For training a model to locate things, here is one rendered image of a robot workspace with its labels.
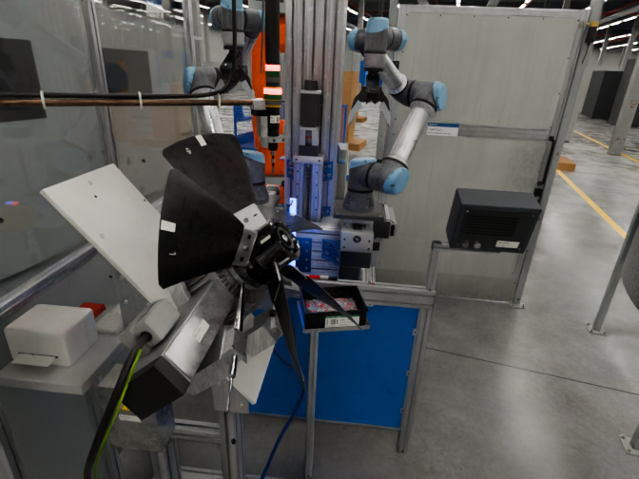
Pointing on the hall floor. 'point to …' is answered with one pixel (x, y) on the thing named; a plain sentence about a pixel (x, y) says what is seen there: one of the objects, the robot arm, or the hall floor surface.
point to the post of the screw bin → (311, 402)
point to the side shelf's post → (110, 461)
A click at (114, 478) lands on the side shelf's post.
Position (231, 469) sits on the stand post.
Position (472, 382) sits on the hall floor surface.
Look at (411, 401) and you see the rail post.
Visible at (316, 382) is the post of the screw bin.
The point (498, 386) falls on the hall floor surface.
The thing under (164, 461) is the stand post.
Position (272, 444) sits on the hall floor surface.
